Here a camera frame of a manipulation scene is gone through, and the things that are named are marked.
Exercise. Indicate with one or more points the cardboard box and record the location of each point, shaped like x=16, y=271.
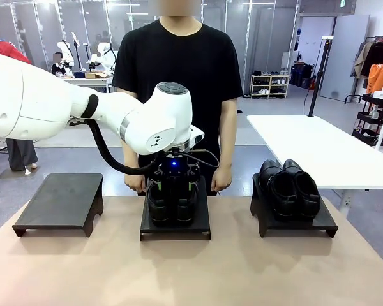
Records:
x=95, y=75

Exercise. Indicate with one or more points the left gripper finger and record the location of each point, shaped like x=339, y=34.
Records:
x=158, y=185
x=191, y=185

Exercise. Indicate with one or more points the black tripod pole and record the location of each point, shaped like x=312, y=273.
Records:
x=319, y=76

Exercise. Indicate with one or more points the white background desk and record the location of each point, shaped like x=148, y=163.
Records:
x=92, y=81

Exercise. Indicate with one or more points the person's left forearm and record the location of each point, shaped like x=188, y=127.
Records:
x=228, y=146

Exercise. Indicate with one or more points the seated person black clothes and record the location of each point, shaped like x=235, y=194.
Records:
x=55, y=65

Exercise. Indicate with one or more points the person's right hand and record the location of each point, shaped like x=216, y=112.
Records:
x=134, y=183

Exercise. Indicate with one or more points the beige coat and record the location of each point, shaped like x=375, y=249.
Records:
x=361, y=62

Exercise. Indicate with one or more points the black utility cart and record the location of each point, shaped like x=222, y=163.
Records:
x=370, y=121

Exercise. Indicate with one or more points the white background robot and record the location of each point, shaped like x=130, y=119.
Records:
x=67, y=52
x=103, y=54

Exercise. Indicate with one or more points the black shoe stand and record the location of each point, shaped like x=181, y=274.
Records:
x=60, y=201
x=175, y=231
x=325, y=220

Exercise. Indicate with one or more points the person in black t-shirt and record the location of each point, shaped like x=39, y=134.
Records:
x=210, y=79

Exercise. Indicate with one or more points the person's left hand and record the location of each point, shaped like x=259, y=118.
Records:
x=221, y=178

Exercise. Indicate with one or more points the black luggage bag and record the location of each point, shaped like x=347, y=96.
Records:
x=301, y=76

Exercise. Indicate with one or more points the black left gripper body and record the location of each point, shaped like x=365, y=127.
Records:
x=174, y=170

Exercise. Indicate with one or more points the white side table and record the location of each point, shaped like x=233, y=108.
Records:
x=322, y=150

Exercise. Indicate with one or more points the person's right forearm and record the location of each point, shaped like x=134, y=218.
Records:
x=130, y=161

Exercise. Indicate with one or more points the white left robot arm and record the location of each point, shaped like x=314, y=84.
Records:
x=35, y=102

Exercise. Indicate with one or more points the black hanging garment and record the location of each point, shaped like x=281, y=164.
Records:
x=381, y=54

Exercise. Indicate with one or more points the person in red jacket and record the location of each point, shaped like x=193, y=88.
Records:
x=19, y=153

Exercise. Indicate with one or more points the wooden shoe rack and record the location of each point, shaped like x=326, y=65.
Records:
x=269, y=86

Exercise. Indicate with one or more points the black pointed buckle shoe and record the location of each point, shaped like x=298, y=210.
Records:
x=158, y=210
x=185, y=212

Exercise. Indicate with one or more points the orange garment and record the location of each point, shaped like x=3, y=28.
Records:
x=378, y=79

